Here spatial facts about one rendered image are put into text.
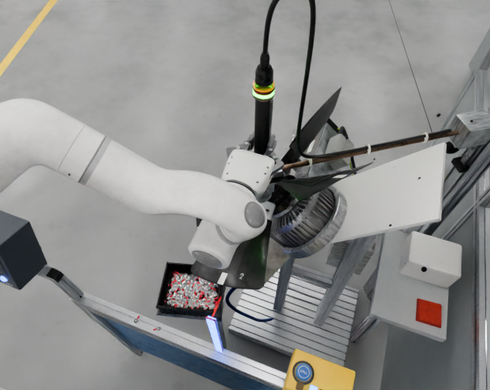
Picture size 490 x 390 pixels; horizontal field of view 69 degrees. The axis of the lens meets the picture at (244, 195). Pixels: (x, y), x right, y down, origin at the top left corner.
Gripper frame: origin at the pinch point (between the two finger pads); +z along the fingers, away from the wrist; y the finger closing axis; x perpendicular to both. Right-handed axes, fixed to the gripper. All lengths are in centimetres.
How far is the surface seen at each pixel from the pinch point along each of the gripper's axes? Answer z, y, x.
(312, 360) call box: -33, 26, -39
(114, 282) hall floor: -9, -88, -146
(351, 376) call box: -33, 36, -39
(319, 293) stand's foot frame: 24, 30, -139
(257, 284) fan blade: -23.9, 7.6, -24.7
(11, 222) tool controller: -31, -61, -22
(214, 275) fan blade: -24.2, -4.4, -28.2
